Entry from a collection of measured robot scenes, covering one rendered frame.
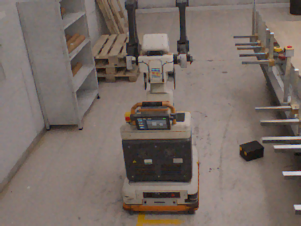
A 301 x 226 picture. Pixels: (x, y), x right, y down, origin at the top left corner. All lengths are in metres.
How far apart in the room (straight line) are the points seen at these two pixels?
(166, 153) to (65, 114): 1.92
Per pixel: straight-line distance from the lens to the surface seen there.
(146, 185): 2.99
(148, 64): 2.87
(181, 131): 2.70
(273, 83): 3.67
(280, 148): 2.19
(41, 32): 4.14
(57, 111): 4.46
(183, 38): 3.00
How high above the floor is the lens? 2.16
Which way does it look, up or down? 25 degrees down
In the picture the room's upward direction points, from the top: 3 degrees counter-clockwise
